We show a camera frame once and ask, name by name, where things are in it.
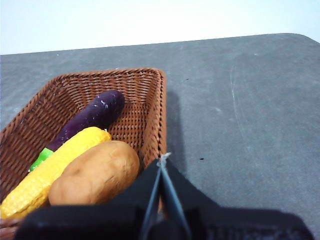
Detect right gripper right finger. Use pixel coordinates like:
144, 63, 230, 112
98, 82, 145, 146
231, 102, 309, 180
161, 156, 315, 240

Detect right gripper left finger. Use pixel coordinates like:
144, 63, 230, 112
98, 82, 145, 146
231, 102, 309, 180
14, 157, 162, 240

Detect brown potato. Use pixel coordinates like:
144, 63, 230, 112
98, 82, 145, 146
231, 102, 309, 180
48, 140, 141, 207

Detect purple eggplant with green stem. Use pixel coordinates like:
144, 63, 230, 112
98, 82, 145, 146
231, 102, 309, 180
28, 89, 126, 173

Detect brown wicker basket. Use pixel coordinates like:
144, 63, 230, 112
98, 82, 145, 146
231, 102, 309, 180
0, 67, 168, 227

